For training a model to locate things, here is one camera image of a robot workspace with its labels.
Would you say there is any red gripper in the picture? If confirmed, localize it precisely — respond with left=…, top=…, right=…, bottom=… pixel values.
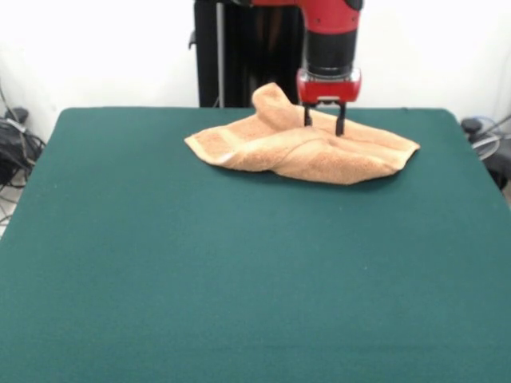
left=295, top=67, right=363, bottom=139

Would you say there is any tan terry towel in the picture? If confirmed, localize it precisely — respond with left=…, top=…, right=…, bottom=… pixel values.
left=183, top=82, right=422, bottom=187

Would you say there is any dark green table cloth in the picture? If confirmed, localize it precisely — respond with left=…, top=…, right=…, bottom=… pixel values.
left=0, top=106, right=511, bottom=383

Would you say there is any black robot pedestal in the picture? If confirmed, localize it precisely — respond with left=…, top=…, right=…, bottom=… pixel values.
left=188, top=0, right=311, bottom=109

